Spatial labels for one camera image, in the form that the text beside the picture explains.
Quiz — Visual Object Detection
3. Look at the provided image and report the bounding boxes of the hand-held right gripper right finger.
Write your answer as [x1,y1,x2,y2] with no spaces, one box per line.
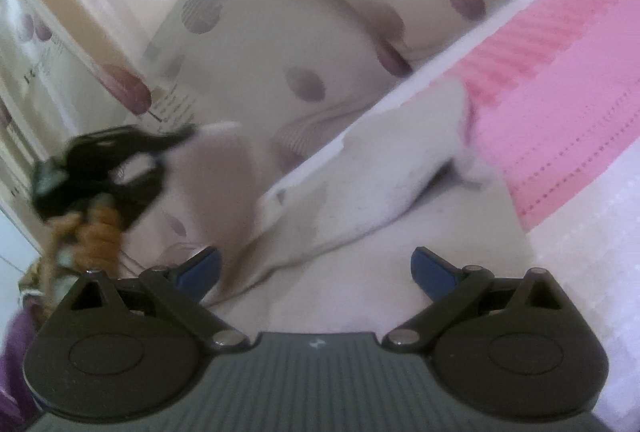
[384,247,568,354]

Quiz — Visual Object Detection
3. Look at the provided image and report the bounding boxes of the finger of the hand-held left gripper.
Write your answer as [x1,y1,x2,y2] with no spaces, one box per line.
[107,124,198,159]
[111,156,167,231]

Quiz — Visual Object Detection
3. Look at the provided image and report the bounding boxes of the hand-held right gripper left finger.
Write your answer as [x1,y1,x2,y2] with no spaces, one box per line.
[67,246,251,354]

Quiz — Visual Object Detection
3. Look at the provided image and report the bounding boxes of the beige small garment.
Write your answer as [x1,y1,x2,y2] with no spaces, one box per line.
[190,79,538,335]

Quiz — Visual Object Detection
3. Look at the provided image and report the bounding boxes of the person's left hand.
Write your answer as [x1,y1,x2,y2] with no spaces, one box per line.
[47,198,125,275]

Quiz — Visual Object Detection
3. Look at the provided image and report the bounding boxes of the white waffle blanket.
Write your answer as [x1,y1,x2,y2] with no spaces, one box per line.
[527,152,640,432]

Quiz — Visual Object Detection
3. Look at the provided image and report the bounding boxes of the leaf-patterned beige pillow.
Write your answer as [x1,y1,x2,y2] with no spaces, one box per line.
[0,0,418,275]

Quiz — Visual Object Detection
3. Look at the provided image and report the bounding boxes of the white bed sheet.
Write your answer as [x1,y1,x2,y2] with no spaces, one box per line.
[260,62,466,207]

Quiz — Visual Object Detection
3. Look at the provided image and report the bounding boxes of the purple cloth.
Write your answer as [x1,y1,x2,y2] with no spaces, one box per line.
[0,307,40,419]

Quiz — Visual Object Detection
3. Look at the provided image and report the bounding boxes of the pink towel blanket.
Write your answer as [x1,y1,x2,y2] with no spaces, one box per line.
[462,0,640,230]

